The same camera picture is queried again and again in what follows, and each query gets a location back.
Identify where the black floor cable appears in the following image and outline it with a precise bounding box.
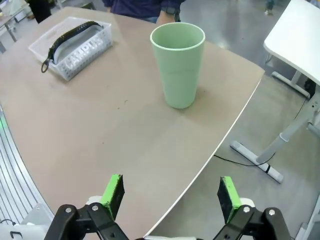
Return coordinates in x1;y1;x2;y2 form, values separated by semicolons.
213;153;271;168

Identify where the grey pouch with black zipper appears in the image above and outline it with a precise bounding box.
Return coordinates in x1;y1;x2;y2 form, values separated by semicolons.
40;21;104;74

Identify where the small white side table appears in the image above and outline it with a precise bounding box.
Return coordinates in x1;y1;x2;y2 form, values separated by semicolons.
0;0;29;53

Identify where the large white side table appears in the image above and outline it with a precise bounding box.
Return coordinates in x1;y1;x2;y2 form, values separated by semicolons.
229;0;320;185

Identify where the white perforated plastic basket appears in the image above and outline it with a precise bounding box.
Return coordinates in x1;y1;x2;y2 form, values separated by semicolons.
27;16;113;82

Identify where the black wrist watch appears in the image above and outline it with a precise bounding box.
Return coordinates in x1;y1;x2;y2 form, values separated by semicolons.
161;6;181;22

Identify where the aluminium rail frame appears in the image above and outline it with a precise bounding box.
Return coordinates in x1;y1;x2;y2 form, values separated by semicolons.
0;104;55;226

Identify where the person's left hand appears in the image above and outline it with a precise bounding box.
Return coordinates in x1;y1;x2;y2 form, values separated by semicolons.
156;11;176;25

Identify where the pale green plastic cup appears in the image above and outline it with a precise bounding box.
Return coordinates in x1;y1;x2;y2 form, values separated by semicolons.
149;21;206;110

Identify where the background person in black trousers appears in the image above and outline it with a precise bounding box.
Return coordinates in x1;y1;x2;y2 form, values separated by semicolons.
31;0;54;25

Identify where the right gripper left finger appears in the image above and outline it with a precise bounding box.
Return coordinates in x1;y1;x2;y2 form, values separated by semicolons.
47;174;129;240

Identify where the person's purple jacket torso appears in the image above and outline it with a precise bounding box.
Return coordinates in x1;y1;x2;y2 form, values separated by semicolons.
102;0;186;25

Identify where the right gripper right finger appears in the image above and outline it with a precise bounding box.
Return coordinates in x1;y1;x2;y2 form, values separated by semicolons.
216;176;292;240

